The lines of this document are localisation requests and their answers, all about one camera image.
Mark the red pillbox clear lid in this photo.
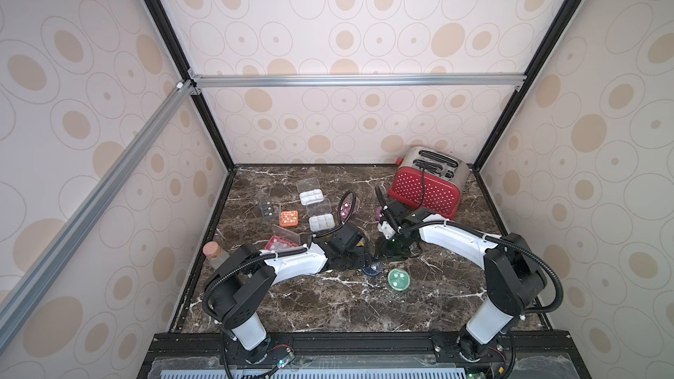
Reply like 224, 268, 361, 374
264, 226, 301, 252

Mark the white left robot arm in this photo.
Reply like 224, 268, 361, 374
202, 191, 373, 352

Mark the white pillbox clear lid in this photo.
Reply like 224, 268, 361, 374
296, 177, 325, 206
306, 198, 335, 233

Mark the dark blue round pillbox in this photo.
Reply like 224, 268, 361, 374
363, 262, 384, 277

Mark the clear small pillbox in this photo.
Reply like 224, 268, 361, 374
256, 193, 278, 224

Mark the aluminium frame crossbar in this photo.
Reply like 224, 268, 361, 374
193, 73, 527, 89

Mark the white pillbox clear lid rear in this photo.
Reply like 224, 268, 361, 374
296, 177, 325, 206

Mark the red and silver toaster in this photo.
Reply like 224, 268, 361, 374
388, 146, 470, 219

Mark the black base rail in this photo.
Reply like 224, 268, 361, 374
138, 330, 591, 378

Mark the orange pillbox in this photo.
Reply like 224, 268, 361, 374
279, 211, 299, 227

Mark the purple pillbox right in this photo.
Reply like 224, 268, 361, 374
375, 206, 384, 223

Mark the white pillbox clear lid front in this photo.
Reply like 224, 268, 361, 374
306, 198, 335, 233

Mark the purple pillbox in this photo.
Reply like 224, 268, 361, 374
375, 206, 384, 223
339, 198, 361, 222

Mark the green round pillbox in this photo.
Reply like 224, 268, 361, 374
387, 268, 411, 291

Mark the purple pillbox left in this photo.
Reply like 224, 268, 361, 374
339, 198, 361, 222

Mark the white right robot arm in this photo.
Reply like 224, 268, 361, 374
375, 187, 564, 363

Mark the aluminium frame side bar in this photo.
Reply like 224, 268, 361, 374
1, 80, 195, 352

